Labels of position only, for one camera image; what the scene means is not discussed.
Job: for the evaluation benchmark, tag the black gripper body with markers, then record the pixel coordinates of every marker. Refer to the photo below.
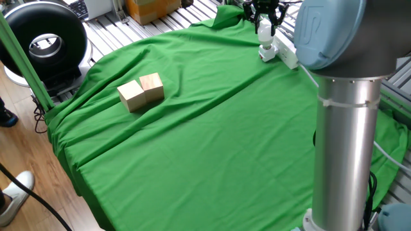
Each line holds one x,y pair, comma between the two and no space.
266,4

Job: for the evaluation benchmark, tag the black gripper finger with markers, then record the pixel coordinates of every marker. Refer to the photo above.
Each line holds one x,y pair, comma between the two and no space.
250,13
279,16

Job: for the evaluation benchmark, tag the white LED bulb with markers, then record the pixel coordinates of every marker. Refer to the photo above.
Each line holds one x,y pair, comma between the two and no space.
265,33

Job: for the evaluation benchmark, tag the white plug-in bulb holder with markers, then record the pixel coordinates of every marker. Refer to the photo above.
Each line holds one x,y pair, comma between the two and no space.
268,54

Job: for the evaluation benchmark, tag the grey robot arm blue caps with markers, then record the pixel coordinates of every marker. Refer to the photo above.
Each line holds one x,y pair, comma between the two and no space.
346,144

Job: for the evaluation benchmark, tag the white power strip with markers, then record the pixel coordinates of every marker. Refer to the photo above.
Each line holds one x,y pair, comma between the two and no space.
287,53

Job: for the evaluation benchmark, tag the cardboard box yellow tape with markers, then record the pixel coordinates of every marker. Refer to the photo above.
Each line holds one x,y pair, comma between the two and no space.
151,11

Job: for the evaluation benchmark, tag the reddish wooden cube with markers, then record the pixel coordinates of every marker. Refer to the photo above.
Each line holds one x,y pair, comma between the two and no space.
152,86

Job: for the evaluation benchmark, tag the pale wooden cube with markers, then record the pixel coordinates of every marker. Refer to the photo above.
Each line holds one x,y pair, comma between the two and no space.
131,96

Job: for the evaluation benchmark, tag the white box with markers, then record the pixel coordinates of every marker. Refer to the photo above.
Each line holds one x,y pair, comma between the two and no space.
98,8

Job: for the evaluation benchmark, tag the black keyboard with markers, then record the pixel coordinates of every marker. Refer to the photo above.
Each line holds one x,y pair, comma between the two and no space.
80,8

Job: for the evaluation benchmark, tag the green cloth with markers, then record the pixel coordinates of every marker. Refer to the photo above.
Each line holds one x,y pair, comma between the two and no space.
192,176

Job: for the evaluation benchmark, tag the dark blue shoe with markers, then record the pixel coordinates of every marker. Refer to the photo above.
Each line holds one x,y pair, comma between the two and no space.
8,118

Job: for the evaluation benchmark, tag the white shoe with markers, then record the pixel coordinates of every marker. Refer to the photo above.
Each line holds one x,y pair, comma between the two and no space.
16,192

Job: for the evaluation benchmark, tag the green frame post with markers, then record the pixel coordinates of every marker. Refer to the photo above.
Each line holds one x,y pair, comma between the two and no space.
22,61

